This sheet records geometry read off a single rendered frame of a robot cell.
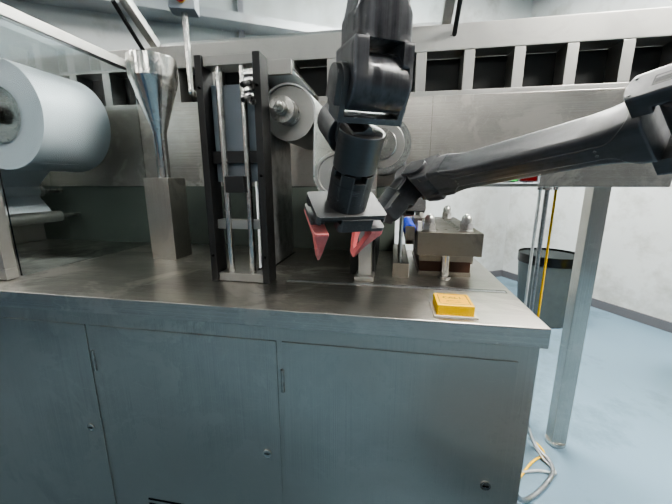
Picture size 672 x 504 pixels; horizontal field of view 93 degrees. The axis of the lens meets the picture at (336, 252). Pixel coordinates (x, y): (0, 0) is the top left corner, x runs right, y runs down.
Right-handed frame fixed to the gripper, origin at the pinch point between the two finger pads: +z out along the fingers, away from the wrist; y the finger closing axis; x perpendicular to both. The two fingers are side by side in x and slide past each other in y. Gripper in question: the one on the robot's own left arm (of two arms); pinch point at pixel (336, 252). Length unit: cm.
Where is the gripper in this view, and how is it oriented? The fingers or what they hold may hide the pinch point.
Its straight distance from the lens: 51.0
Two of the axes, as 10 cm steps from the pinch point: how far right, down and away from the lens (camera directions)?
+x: 2.9, 6.6, -7.0
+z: -1.6, 7.5, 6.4
